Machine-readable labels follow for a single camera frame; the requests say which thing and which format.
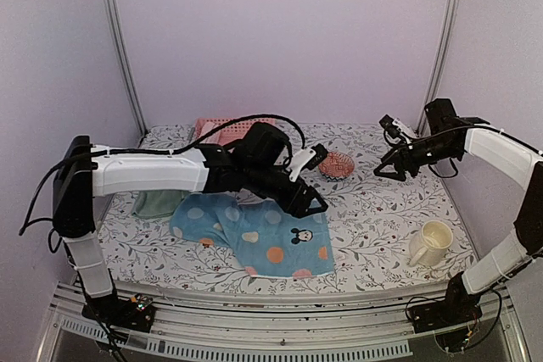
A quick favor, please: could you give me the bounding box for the aluminium corner post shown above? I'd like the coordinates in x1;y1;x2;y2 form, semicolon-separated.
104;0;148;136
417;0;460;135

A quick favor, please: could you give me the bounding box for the left aluminium corner post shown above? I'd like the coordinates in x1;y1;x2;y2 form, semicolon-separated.
104;0;148;136

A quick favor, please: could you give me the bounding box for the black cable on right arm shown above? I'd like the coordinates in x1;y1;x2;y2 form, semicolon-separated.
398;124;543;179

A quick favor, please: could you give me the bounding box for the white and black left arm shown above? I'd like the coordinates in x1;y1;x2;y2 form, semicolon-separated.
53;121;327;323

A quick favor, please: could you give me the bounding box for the black cable at left base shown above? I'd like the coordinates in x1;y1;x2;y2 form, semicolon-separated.
91;319;132;362

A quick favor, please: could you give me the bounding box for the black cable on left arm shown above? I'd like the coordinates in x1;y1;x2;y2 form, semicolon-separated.
19;114;309;236

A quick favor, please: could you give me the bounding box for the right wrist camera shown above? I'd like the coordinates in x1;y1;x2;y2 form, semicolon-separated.
379;114;417;146

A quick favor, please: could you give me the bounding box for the pink towel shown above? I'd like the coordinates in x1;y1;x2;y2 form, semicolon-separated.
200;121;232;146

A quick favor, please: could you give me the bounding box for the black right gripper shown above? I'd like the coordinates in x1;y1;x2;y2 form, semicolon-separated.
375;134;461;181

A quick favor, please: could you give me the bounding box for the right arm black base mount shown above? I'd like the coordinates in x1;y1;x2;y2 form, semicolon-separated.
406;272;483;353

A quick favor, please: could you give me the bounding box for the right aluminium corner post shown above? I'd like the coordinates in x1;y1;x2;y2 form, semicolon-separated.
417;0;460;135

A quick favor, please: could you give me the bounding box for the blue patterned towel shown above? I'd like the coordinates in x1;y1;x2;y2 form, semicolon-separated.
170;194;334;279

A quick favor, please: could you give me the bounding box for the red patterned bowl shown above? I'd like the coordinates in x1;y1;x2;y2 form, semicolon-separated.
318;151;355;181

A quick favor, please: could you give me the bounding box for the aluminium front rail frame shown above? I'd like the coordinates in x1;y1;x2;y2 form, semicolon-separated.
40;281;531;362

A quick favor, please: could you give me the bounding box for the pink perforated plastic basket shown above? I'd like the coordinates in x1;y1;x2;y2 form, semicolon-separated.
191;118;275;146

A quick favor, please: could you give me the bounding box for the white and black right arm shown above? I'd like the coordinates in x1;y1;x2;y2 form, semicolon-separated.
374;98;542;325

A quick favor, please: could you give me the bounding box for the cream ceramic mug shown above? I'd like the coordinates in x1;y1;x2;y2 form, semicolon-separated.
408;220;454;267

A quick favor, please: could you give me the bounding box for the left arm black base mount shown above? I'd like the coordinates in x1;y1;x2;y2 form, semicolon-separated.
81;288;156;333

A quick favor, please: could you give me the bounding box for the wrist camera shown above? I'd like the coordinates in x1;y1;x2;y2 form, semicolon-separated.
379;114;417;146
287;143;328;182

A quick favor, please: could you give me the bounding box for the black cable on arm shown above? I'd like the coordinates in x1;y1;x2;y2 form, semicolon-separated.
398;124;543;179
19;114;309;236

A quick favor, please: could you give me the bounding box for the green folded towel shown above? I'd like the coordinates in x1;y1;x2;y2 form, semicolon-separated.
132;190;189;219

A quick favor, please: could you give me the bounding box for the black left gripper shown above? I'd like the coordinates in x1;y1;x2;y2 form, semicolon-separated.
244;160;329;217

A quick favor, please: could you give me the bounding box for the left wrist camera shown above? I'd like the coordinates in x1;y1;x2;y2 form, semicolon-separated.
287;143;328;182

